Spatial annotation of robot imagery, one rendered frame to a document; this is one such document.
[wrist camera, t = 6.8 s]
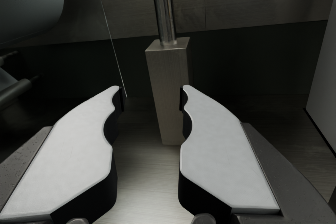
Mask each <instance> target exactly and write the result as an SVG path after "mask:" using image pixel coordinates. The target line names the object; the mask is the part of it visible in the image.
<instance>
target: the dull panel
mask: <svg viewBox="0 0 336 224"><path fill-rule="evenodd" d="M327 24H328V20H321V21H309V22H298V23H287V24H276V25H264V26H253V27H242V28H231V29H219V30H208V31H197V32H185V33H177V38H186V37H190V38H191V51H192V65H193V79H194V88H195V89H196V90H198V91H200V92H201V93H203V94H205V95H206V96H250V95H309V94H310V92H311V88H312V84H313V80H314V76H315V72H316V68H317V64H318V60H319V56H320V52H321V48H322V44H323V40H324V36H325V32H326V28H327ZM159 39H160V38H159V35H152V36H140V37H129V38H118V39H112V43H113V46H114V50H115V54H116V58H117V61H118V65H119V69H120V73H121V76H122V80H123V84H124V88H125V91H126V95H127V98H129V97H154V95H153V90H152V84H151V79H150V74H149V69H148V63H147V58H146V53H145V51H146V50H147V49H148V47H149V46H150V45H151V44H152V43H153V42H154V41H155V40H159Z"/></svg>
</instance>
